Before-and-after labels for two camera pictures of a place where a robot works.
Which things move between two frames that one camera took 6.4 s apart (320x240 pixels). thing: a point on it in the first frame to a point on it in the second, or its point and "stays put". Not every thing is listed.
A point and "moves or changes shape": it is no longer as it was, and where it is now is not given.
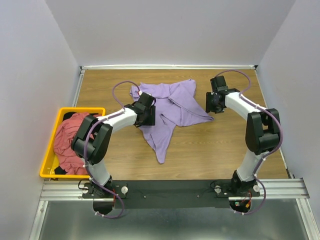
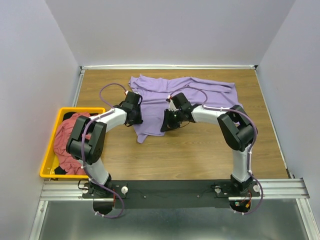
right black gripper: [210, 102] to [169, 121]
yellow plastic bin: [48, 170] stays put
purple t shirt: [175, 106] moves or changes shape
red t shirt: [65, 131] stays put
